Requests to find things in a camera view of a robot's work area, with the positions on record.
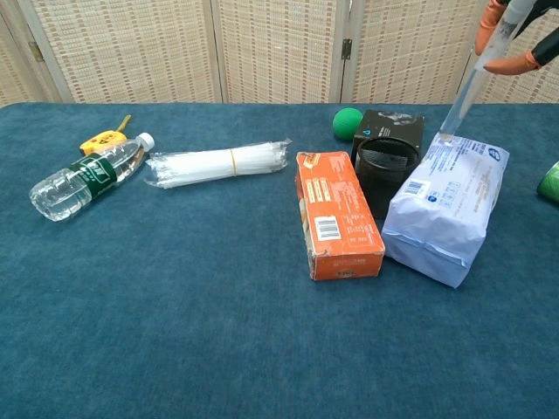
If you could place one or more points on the orange cardboard box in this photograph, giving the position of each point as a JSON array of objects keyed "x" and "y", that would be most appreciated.
[{"x": 338, "y": 205}]

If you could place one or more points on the bundle of white plastic straws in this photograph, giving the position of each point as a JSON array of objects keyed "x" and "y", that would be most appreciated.
[{"x": 205, "y": 165}]

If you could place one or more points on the green ball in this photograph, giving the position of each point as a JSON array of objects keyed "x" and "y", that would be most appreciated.
[{"x": 347, "y": 124}]

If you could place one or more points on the woven folding screen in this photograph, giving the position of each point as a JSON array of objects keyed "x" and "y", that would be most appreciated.
[{"x": 131, "y": 48}]

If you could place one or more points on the black mesh pen holder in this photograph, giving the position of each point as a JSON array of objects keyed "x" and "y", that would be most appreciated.
[{"x": 380, "y": 183}]

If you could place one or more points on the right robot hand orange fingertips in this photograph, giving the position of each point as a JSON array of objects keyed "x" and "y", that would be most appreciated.
[{"x": 511, "y": 65}]

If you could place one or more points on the clear water bottle green label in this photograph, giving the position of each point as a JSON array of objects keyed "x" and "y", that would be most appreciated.
[{"x": 83, "y": 174}]

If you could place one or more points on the dark metal screen hinge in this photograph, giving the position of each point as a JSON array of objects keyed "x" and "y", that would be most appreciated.
[{"x": 347, "y": 48}]

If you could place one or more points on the yellow tape measure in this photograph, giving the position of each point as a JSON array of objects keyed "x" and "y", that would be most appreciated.
[{"x": 102, "y": 140}]

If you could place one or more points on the blue tablecloth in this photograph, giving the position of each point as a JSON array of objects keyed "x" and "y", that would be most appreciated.
[{"x": 196, "y": 305}]

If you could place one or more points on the brass screen hinge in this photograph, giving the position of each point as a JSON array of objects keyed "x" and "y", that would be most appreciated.
[{"x": 36, "y": 50}]

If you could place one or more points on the black cardboard box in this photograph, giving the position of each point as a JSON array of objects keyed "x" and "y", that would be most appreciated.
[{"x": 393, "y": 124}]

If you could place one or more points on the white plastic tube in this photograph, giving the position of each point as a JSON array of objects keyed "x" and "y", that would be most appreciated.
[{"x": 463, "y": 98}]

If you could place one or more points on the pale blue tissue pack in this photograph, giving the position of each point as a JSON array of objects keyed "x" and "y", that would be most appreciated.
[{"x": 445, "y": 209}]

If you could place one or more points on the yellow rubber band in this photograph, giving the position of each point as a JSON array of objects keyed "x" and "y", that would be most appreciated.
[{"x": 234, "y": 161}]

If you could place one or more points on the green plastic object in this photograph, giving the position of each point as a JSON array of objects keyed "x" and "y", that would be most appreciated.
[{"x": 550, "y": 181}]

